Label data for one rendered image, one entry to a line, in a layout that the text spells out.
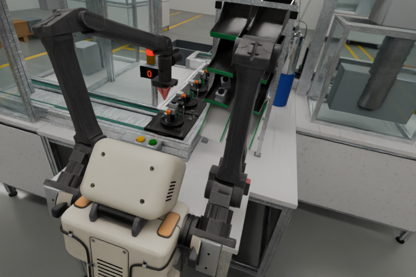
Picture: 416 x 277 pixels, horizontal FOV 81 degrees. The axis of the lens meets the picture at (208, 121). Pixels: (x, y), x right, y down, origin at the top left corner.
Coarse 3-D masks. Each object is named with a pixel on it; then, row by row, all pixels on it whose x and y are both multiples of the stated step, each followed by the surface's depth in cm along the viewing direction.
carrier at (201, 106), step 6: (180, 96) 172; (186, 96) 160; (192, 96) 165; (180, 102) 161; (186, 102) 161; (192, 102) 162; (198, 102) 167; (180, 108) 157; (186, 108) 158; (192, 108) 159; (198, 108) 160; (192, 114) 153; (198, 114) 153
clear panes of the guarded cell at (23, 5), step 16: (16, 0) 170; (32, 0) 180; (16, 16) 172; (32, 16) 183; (16, 32) 175; (32, 32) 186; (0, 48) 126; (32, 48) 189; (0, 64) 132; (32, 64) 192; (48, 64) 206; (0, 80) 138; (0, 96) 146; (16, 96) 141; (16, 112) 149
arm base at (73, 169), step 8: (72, 168) 69; (80, 168) 69; (64, 176) 67; (72, 176) 67; (80, 176) 69; (48, 184) 67; (56, 184) 66; (64, 184) 66; (72, 184) 67; (72, 192) 65
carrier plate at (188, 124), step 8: (160, 112) 151; (152, 120) 143; (184, 120) 146; (192, 120) 147; (144, 128) 136; (152, 128) 136; (160, 128) 136; (168, 128) 137; (176, 128) 138; (184, 128) 139; (168, 136) 133; (176, 136) 132; (184, 136) 132
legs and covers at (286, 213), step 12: (48, 144) 147; (60, 144) 144; (48, 156) 154; (60, 156) 158; (60, 168) 161; (264, 204) 120; (276, 204) 118; (264, 216) 186; (276, 216) 161; (288, 216) 119; (264, 228) 178; (276, 228) 126; (264, 240) 171; (276, 240) 130; (264, 252) 141; (240, 264) 154; (264, 264) 145
